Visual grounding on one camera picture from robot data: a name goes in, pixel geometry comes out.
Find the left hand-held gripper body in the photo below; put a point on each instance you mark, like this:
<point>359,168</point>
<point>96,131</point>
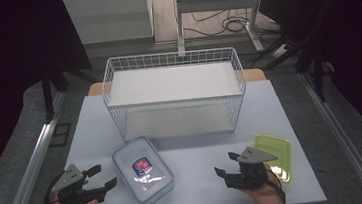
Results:
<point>71,181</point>

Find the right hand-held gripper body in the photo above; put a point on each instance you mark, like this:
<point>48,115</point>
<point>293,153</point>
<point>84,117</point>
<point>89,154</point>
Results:
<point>253,157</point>

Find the green plastic container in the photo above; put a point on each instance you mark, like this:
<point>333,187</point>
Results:
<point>273,143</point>

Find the clear blue-lidded food container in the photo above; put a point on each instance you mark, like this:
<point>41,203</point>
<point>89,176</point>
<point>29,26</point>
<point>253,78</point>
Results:
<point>128,154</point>

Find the person's right hand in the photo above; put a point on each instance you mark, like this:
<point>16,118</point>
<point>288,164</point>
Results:
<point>268,197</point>

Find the black square floor plate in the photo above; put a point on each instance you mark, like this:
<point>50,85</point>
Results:
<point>61,134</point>

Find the wooden table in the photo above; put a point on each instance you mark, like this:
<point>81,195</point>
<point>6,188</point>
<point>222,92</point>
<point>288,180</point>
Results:
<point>95,89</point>

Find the black stand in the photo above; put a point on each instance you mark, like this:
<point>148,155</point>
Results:
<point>47,94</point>
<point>316,69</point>

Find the white power strip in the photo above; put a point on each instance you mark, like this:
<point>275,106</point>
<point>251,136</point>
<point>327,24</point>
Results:
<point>280,51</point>

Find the white cabinet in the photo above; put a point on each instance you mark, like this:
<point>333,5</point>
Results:
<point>107,17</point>

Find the metal floor rail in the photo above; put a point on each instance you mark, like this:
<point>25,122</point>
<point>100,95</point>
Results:
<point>34,159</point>
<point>339,133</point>

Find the white metal desk frame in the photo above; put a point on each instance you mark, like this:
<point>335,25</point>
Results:
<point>213,3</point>

